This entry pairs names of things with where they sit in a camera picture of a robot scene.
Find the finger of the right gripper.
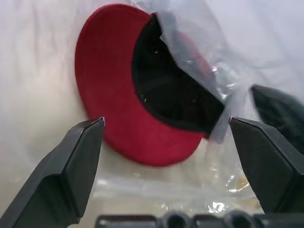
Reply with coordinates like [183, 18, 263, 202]
[251, 84, 304, 155]

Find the red cap with black lining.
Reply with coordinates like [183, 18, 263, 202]
[75, 3, 226, 168]

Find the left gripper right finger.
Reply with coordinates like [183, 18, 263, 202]
[228, 116, 304, 214]

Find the large clear plastic bag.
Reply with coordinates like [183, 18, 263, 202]
[92, 0, 304, 214]

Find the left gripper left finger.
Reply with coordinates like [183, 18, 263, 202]
[0, 117, 105, 228]

